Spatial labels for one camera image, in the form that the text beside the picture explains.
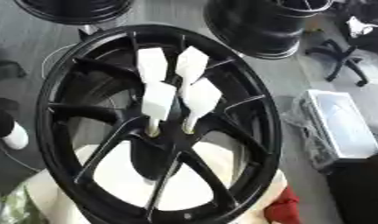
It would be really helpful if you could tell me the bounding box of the black spoked wheel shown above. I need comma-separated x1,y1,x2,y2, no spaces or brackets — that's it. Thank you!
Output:
34,24,284,224

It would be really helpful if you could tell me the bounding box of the white box in plastic wrap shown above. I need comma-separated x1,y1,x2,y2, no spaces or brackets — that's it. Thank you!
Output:
281,88,378,175

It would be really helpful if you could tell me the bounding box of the black cabinet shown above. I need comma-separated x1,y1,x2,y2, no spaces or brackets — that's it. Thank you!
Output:
325,152,378,224

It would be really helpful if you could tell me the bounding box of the black office chair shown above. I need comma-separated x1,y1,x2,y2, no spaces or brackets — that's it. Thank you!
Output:
304,0,378,88

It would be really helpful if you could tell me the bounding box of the white pin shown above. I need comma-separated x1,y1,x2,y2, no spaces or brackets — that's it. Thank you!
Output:
173,45,211,86
135,47,170,84
140,80,179,137
178,77,225,135

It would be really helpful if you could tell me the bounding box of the person's foot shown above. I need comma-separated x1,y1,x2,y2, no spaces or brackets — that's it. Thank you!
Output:
0,108,30,151

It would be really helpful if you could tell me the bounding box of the black wheel rim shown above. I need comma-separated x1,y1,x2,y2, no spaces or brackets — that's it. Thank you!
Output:
202,0,336,60
12,0,136,25

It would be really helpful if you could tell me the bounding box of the red cloth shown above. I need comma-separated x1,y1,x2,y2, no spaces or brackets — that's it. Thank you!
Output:
262,186,303,224

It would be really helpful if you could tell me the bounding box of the round white table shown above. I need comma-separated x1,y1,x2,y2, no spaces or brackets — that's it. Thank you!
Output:
22,140,289,224

